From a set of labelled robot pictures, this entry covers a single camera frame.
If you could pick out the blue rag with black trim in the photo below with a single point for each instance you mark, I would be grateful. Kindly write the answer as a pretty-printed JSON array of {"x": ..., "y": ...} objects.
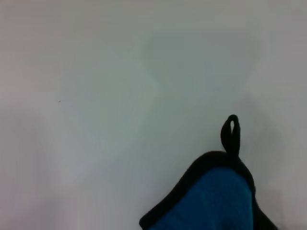
[{"x": 216, "y": 198}]

